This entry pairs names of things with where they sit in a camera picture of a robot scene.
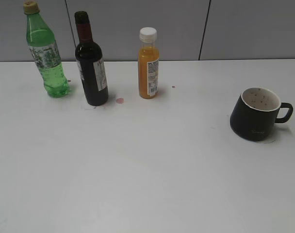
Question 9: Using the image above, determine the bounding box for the dark red wine bottle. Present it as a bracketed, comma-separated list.
[74, 11, 109, 106]

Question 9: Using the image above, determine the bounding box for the black mug white interior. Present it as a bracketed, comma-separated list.
[230, 87, 294, 141]

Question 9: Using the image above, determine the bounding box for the orange juice bottle white cap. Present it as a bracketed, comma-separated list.
[138, 27, 160, 99]

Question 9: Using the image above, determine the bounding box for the green plastic soda bottle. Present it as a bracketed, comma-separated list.
[23, 0, 70, 98]

